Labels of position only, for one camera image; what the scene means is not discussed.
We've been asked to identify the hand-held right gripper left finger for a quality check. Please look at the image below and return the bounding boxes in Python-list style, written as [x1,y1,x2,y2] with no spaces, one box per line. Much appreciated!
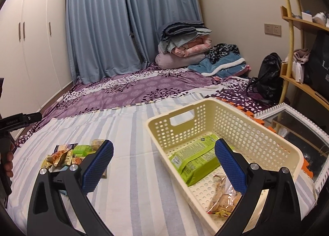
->
[27,139,115,236]

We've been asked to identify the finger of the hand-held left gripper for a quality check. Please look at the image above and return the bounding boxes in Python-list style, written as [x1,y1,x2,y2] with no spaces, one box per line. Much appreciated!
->
[16,112,43,126]

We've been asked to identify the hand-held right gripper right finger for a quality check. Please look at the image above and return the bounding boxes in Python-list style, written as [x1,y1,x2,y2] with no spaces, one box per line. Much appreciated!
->
[214,138,301,236]

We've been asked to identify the clear biscuit snack packet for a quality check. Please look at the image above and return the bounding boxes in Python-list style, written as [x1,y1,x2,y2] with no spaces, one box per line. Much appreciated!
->
[207,174,243,218]

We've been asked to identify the large green snack packet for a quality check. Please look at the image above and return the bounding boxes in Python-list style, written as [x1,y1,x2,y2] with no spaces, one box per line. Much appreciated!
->
[168,133,235,187]

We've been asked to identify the orange snack packet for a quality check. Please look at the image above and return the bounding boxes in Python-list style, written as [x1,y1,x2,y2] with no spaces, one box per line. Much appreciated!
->
[41,150,75,168]

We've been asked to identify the cream plastic basket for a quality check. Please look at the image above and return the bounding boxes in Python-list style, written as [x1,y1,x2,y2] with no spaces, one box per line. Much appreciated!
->
[146,97,304,229]

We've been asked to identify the person's left hand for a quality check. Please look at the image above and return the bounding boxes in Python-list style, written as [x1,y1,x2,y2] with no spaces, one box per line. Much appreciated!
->
[2,145,15,178]

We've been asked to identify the striped bed sheet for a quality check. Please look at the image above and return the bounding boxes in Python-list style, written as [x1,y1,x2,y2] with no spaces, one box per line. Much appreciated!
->
[5,92,319,236]

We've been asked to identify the dark yellow-striped snack packet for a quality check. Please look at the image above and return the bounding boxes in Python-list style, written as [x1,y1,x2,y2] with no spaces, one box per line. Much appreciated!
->
[53,143,78,154]

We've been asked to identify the white wardrobe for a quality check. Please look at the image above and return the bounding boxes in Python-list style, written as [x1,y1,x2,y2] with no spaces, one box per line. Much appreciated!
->
[0,0,76,140]

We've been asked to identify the white framed mirror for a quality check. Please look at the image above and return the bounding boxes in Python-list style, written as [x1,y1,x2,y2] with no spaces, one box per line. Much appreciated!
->
[253,102,329,195]

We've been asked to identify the orange foam mat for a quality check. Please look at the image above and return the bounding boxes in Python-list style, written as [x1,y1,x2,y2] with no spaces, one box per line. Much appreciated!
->
[216,98,315,178]

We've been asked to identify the purple floral bed sheet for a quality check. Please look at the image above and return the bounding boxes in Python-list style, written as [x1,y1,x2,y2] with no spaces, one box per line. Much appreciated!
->
[15,62,273,146]

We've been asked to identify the black handbag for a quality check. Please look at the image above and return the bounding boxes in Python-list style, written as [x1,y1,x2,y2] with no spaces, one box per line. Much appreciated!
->
[245,52,283,105]

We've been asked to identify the blue fleece blanket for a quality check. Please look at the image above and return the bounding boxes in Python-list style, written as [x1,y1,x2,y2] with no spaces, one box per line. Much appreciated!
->
[187,52,251,78]

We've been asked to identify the white bags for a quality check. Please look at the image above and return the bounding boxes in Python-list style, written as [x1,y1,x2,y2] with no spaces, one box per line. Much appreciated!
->
[281,56,305,83]

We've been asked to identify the leopard print cloth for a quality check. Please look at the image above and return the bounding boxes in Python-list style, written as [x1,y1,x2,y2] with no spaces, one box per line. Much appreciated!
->
[206,43,241,63]

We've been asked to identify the mauve pillow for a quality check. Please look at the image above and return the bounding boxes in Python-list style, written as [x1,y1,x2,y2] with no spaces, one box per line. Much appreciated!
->
[155,52,206,69]

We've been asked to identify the pink folded quilt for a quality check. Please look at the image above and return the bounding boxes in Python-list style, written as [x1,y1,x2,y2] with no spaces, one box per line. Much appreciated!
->
[171,39,212,57]

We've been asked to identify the pink cloth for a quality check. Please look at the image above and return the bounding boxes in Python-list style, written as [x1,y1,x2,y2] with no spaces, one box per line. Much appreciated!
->
[293,48,311,64]

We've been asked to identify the grey folded blanket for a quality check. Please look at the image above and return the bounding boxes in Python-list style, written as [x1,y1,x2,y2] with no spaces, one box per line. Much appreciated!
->
[158,30,212,52]

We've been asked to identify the black shopping bag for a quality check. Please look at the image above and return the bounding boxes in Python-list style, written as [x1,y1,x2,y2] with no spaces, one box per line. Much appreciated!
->
[303,30,329,92]

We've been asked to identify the dark folded blanket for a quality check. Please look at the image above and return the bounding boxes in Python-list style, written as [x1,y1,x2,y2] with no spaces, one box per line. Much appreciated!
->
[161,21,206,41]

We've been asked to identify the wooden shelf rack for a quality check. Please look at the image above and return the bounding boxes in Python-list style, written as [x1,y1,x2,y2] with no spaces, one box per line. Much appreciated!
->
[271,0,329,123]

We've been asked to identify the white shoe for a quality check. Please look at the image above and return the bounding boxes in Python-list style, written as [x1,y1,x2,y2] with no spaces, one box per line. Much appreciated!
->
[312,12,329,24]

